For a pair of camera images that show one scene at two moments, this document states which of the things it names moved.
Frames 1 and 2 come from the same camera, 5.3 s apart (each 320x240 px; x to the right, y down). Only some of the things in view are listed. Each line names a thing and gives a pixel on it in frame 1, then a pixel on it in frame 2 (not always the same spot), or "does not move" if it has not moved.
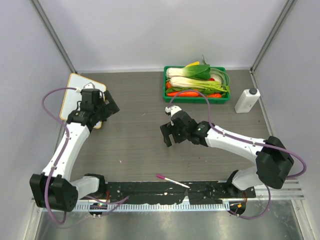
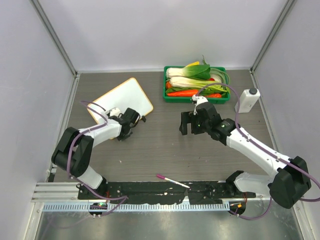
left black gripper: [110, 108] → [122, 138]
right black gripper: [167, 129] → [187, 117]
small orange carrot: [214, 95] does not move
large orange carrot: [184, 94] does not move
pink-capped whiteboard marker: [173, 181] does not move
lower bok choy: [189, 82] does not move
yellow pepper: [194, 63] does not move
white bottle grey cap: [247, 100] does not move
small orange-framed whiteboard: [72, 97] → [129, 94]
